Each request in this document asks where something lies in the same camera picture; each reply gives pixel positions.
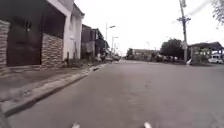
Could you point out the distant low building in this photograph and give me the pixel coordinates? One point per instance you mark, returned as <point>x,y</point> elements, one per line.
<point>143,53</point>

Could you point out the open roofed shelter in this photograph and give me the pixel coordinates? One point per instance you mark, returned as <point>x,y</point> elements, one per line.
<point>205,50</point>

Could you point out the grey concrete sidewalk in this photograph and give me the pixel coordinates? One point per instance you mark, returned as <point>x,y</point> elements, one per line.
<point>30,81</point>

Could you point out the grey asphalt road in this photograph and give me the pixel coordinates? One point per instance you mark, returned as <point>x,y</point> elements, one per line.
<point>140,96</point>

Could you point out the building with stone-clad pillars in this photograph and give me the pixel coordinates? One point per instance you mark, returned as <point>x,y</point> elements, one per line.
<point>33,36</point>

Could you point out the white vehicle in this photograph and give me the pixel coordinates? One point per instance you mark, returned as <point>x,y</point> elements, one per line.
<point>215,60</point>

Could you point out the dark building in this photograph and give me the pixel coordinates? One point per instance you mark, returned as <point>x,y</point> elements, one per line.
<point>91,41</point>

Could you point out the white building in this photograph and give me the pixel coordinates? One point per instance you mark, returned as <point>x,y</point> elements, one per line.
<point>74,36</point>

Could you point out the dark green tree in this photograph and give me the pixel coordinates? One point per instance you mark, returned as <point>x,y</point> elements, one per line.
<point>171,47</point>

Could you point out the concrete kerb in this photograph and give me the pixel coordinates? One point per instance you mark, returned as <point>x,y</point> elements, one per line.
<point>50,89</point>

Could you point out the utility pole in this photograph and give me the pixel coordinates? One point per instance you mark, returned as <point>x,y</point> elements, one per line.
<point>184,33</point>

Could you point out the tree branches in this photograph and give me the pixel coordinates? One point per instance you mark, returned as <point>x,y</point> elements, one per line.
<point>219,10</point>

